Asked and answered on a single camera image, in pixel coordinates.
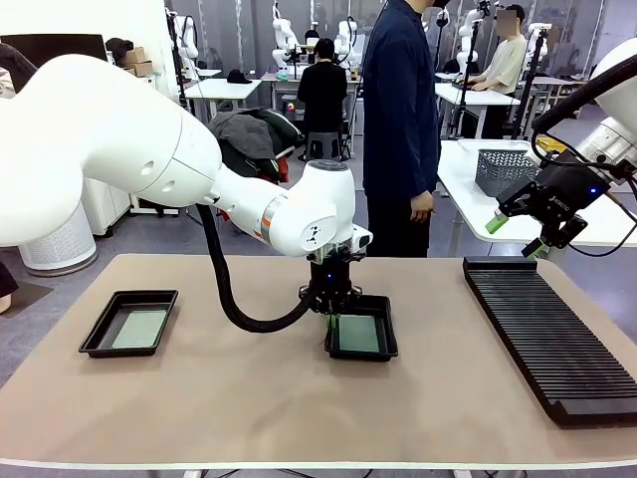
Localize person's right hand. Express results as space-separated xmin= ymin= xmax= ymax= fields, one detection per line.
xmin=410 ymin=191 xmax=435 ymax=224

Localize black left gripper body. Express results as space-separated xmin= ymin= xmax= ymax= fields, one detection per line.
xmin=298 ymin=256 xmax=364 ymax=315

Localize black ESD tray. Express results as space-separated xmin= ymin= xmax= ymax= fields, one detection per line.
xmin=323 ymin=294 xmax=399 ymax=363
xmin=78 ymin=289 xmax=179 ymax=359

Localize white air purifier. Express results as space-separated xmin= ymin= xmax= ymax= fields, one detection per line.
xmin=17 ymin=198 xmax=99 ymax=278

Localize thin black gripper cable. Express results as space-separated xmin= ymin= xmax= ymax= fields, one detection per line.
xmin=530 ymin=131 xmax=637 ymax=258

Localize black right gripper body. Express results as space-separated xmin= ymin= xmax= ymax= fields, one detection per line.
xmin=526 ymin=165 xmax=613 ymax=221

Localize person's right forearm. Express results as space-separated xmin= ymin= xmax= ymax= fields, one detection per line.
xmin=405 ymin=133 xmax=442 ymax=196

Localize green circuit board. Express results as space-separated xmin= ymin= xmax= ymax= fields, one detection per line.
xmin=111 ymin=309 xmax=169 ymax=350
xmin=336 ymin=314 xmax=382 ymax=354

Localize grey plastic mesh basket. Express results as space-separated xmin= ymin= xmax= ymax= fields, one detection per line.
xmin=475 ymin=147 xmax=543 ymax=198

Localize person in navy jacket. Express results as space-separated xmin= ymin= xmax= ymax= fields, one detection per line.
xmin=361 ymin=0 xmax=452 ymax=259

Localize seated person in black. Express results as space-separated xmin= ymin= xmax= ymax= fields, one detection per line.
xmin=297 ymin=38 xmax=349 ymax=135

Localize dark green jacket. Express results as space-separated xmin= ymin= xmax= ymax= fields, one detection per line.
xmin=248 ymin=108 xmax=305 ymax=183

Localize bystander leg dark trousers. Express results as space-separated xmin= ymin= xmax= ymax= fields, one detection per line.
xmin=0 ymin=258 xmax=21 ymax=315

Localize white side table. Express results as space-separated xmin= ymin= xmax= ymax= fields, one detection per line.
xmin=436 ymin=138 xmax=637 ymax=260

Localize black computer monitor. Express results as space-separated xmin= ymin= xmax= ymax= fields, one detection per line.
xmin=0 ymin=33 xmax=108 ymax=66

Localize black slotted PCB rack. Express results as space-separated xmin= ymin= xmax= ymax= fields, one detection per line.
xmin=462 ymin=255 xmax=637 ymax=428

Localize grey coat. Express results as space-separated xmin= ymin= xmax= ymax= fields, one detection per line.
xmin=208 ymin=112 xmax=278 ymax=163

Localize black cloth bundle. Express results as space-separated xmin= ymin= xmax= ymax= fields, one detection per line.
xmin=105 ymin=37 xmax=134 ymax=59

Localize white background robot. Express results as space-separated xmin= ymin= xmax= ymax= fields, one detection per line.
xmin=168 ymin=7 xmax=200 ymax=81
xmin=333 ymin=17 xmax=359 ymax=69
xmin=455 ymin=4 xmax=487 ymax=66
xmin=271 ymin=2 xmax=300 ymax=71

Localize computer case with RGB fan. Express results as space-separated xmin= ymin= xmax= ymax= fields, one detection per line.
xmin=279 ymin=94 xmax=306 ymax=123

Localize person in white shirt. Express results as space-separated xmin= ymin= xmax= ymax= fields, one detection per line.
xmin=467 ymin=4 xmax=529 ymax=96

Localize grey step stool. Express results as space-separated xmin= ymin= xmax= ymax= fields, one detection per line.
xmin=304 ymin=129 xmax=349 ymax=161

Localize black tripod stand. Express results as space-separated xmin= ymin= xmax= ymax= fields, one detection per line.
xmin=450 ymin=19 xmax=482 ymax=138

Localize white cabinet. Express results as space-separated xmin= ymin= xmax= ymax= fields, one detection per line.
xmin=82 ymin=176 xmax=133 ymax=236

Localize white office desk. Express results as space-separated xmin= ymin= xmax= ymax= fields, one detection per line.
xmin=184 ymin=77 xmax=264 ymax=123

